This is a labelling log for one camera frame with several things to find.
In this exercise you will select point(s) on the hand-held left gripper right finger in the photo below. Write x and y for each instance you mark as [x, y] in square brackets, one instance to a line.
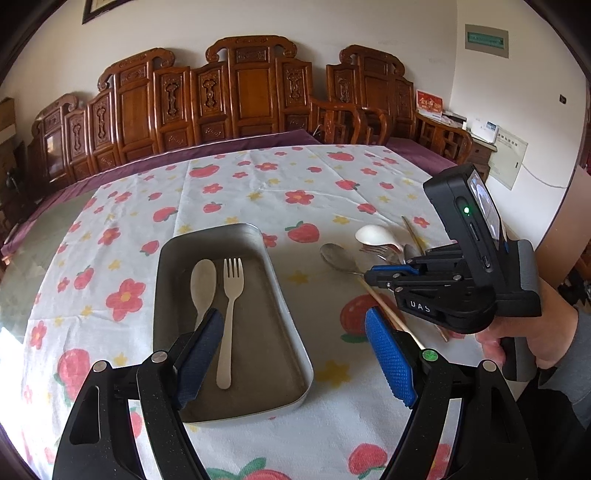
[390, 360]

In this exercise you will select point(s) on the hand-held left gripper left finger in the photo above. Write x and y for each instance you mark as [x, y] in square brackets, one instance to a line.
[203, 357]

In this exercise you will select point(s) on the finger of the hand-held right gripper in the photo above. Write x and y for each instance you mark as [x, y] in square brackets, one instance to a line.
[415, 282]
[438, 261]

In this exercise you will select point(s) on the metal fork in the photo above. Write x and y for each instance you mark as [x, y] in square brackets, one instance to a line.
[381, 253]

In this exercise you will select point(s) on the white ceramic spoon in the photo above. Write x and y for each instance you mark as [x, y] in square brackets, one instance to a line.
[374, 236]

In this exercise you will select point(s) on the metal tray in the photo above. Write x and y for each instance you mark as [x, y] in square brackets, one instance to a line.
[263, 332]

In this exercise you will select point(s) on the beige wooden spoon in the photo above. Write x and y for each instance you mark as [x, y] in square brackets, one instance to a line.
[204, 277]

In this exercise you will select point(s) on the metal spoon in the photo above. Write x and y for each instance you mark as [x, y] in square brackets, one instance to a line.
[337, 258]

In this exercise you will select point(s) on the person's right forearm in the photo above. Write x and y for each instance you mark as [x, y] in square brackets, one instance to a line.
[570, 378]

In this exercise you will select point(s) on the person's right hand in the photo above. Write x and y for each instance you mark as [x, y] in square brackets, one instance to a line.
[556, 332]

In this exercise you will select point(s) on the wooden armchair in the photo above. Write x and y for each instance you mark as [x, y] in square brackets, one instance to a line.
[344, 120]
[443, 138]

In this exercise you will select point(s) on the white desk device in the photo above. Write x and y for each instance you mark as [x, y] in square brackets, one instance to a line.
[484, 130]

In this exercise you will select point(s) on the red desk calendar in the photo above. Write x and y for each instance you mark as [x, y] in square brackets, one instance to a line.
[429, 102]

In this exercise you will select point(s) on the floral white tablecloth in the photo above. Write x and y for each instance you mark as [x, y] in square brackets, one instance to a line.
[231, 194]

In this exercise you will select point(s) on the carved wooden chair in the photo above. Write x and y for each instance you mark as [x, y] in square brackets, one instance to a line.
[251, 92]
[369, 87]
[136, 115]
[57, 147]

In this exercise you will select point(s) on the wall electrical panel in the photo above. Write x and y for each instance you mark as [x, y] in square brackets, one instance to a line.
[486, 40]

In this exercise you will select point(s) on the framed wall picture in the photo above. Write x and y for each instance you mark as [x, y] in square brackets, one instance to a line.
[104, 9]

